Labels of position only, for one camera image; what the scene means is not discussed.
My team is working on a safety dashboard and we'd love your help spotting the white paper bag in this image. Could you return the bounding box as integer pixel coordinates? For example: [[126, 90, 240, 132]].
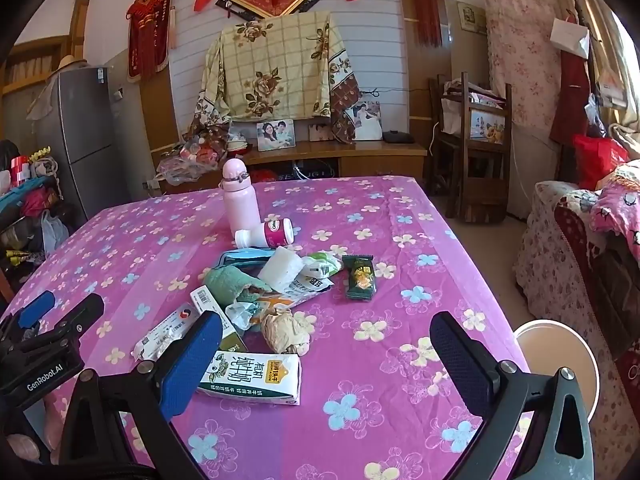
[[550, 16, 591, 59]]

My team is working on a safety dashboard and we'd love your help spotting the small wall picture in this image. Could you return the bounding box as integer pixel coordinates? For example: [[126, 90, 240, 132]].
[[457, 2, 487, 35]]

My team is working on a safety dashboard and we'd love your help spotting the printed picture box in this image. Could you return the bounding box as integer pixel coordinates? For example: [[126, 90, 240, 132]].
[[470, 108, 506, 145]]

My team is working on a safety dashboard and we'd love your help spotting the green white crumpled packet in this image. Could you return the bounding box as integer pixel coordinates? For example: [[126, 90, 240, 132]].
[[300, 252, 341, 278]]

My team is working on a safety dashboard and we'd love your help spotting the white barcode box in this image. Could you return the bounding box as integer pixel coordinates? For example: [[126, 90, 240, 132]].
[[190, 285, 249, 353]]

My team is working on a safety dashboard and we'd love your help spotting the clear plastic bag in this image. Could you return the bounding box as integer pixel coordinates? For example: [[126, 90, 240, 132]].
[[157, 130, 231, 186]]

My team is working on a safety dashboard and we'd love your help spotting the green white milk carton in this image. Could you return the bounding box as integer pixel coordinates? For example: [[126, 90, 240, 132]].
[[196, 350, 302, 407]]

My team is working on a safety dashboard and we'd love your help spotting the pink printed blanket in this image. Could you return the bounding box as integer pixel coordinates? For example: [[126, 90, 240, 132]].
[[590, 175, 640, 261]]

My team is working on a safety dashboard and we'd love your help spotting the wedding photo frame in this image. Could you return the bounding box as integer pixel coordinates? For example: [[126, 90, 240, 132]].
[[345, 101, 384, 142]]

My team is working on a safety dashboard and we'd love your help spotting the white orange flat wrapper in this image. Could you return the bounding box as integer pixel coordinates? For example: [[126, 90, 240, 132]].
[[250, 275, 335, 311]]

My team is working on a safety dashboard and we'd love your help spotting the straw hat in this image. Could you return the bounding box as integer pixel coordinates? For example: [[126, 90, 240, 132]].
[[50, 54, 90, 75]]

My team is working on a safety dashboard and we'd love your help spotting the yellow curtain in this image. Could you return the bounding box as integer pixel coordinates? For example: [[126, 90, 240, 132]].
[[545, 0, 640, 126]]

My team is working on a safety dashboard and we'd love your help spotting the pink floral tablecloth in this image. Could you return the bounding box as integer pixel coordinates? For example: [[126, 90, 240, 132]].
[[0, 175, 538, 480]]

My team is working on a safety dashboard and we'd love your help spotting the grey refrigerator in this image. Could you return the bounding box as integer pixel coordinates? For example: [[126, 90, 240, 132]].
[[37, 66, 132, 221]]

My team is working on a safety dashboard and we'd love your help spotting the crumpled brown paper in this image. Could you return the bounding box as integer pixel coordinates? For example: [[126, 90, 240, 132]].
[[261, 308, 312, 356]]

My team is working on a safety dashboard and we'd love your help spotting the dark green snack packet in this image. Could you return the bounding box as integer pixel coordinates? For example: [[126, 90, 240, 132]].
[[341, 254, 378, 302]]

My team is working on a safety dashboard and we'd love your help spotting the couple photo frame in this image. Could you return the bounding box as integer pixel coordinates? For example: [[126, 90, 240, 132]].
[[256, 119, 297, 152]]

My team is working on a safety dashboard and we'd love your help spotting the yellow floral sheet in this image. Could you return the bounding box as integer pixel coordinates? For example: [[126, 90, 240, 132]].
[[187, 10, 362, 146]]

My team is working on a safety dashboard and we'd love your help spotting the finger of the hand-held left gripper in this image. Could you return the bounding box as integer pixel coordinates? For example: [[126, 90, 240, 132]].
[[0, 290, 57, 341], [15, 292, 106, 356]]

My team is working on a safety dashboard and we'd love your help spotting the red knot banner hanging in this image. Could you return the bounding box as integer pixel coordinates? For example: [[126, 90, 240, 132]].
[[125, 0, 180, 83]]

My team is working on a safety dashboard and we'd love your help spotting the red tassel knot hanging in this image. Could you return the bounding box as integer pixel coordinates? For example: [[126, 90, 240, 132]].
[[402, 0, 453, 48]]

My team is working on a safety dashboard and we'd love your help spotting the dark wooden chair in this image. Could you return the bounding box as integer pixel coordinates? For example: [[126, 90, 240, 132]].
[[429, 72, 513, 223]]

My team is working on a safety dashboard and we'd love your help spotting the white foam block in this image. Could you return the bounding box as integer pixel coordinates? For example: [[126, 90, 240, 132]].
[[257, 245, 304, 293]]

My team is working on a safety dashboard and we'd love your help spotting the blue plastic pack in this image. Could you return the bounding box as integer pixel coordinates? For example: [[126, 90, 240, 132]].
[[216, 247, 278, 281]]

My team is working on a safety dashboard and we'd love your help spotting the white plastic bag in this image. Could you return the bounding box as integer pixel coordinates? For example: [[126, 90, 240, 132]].
[[40, 210, 70, 253]]

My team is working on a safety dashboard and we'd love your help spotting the floral covered standing appliance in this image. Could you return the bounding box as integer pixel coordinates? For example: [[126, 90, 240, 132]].
[[482, 0, 563, 221]]

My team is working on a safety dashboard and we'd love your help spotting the floral covered sofa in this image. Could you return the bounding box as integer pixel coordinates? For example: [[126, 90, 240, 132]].
[[512, 160, 640, 461]]

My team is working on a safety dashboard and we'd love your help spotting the wooden media cabinet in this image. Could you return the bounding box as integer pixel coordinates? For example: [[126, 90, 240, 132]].
[[160, 140, 429, 196]]

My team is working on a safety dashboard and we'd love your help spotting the white round bin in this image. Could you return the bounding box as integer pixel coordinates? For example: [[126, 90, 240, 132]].
[[513, 318, 600, 423]]

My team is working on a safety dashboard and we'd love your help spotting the person's left hand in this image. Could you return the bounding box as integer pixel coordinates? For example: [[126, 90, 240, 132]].
[[0, 432, 43, 465]]

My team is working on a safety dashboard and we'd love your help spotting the white packet red logo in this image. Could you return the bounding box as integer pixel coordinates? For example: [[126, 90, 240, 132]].
[[131, 302, 201, 361]]

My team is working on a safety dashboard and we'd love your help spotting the green towel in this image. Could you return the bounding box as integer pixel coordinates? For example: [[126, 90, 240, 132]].
[[202, 265, 273, 311]]

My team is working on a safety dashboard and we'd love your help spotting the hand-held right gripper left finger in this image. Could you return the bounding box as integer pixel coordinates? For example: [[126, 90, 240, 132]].
[[60, 310, 224, 480]]

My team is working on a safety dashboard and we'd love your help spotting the pink water bottle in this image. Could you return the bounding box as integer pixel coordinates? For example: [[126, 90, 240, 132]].
[[222, 158, 261, 241]]

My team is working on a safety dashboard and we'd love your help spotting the dark red garment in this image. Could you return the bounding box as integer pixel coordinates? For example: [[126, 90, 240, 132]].
[[550, 50, 593, 146]]

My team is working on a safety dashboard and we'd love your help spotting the small white pink bottle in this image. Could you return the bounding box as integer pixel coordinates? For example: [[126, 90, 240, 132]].
[[234, 217, 294, 249]]

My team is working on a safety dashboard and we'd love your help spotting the red plastic bag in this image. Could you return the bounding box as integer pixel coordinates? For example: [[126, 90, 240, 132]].
[[572, 133, 630, 191]]

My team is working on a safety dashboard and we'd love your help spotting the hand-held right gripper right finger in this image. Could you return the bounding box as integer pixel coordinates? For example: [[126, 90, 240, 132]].
[[429, 311, 596, 480]]

